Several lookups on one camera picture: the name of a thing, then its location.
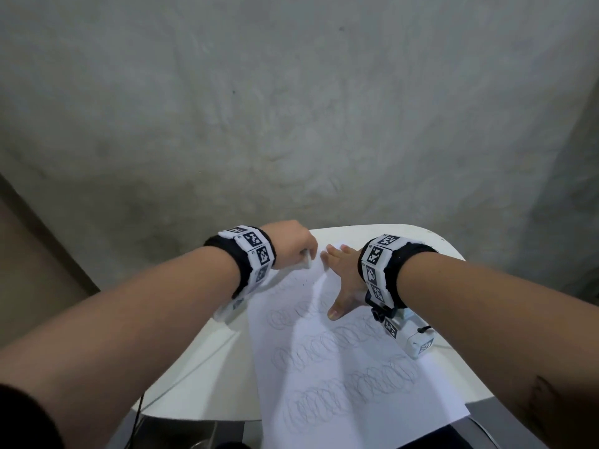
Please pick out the person's right hand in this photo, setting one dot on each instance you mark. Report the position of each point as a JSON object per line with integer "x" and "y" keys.
{"x": 347, "y": 280}

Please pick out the person's left hand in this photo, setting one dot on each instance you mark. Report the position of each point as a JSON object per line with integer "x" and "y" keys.
{"x": 286, "y": 243}

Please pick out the person's right thumb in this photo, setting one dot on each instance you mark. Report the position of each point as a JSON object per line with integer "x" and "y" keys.
{"x": 339, "y": 307}

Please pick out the person's left fingers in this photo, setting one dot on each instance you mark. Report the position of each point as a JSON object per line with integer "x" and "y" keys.
{"x": 310, "y": 247}

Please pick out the white eraser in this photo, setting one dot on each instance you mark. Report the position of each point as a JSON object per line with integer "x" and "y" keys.
{"x": 307, "y": 261}

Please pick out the white paper with pencil loops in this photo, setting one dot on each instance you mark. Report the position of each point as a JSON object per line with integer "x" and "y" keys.
{"x": 346, "y": 369}

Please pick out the person's left forearm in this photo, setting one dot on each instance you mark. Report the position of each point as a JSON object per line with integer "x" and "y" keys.
{"x": 121, "y": 331}

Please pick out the person's right forearm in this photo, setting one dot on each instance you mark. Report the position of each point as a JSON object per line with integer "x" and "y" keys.
{"x": 496, "y": 322}

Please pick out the black wristband with marker tags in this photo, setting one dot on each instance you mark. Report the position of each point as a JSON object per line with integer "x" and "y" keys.
{"x": 252, "y": 254}
{"x": 381, "y": 271}

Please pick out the black sleeve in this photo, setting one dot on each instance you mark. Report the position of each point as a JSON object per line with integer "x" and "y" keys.
{"x": 25, "y": 423}

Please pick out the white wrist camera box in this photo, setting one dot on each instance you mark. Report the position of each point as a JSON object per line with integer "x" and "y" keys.
{"x": 229, "y": 309}
{"x": 408, "y": 334}

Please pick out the grey metal chair frame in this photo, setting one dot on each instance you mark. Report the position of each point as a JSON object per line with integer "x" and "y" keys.
{"x": 196, "y": 434}

